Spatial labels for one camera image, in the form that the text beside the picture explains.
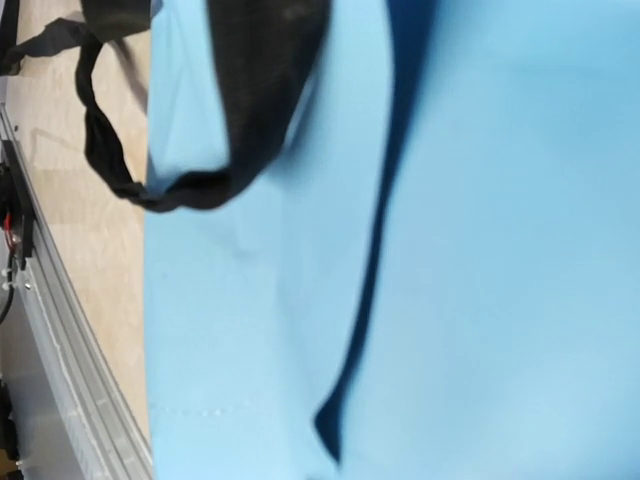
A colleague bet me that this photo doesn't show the blue wrapping paper sheet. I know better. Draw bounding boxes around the blue wrapping paper sheet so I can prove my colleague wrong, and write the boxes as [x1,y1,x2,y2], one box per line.
[144,1,639,479]

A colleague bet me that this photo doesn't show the black strap ribbon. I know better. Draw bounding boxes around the black strap ribbon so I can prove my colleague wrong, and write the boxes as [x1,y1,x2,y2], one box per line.
[1,1,332,213]

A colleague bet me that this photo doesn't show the aluminium front frame rail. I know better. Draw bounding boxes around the aluminium front frame rail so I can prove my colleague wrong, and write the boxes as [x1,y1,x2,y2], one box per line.
[0,102,154,480]

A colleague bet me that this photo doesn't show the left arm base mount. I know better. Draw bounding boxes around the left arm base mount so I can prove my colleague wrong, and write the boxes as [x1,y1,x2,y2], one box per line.
[1,140,36,270]

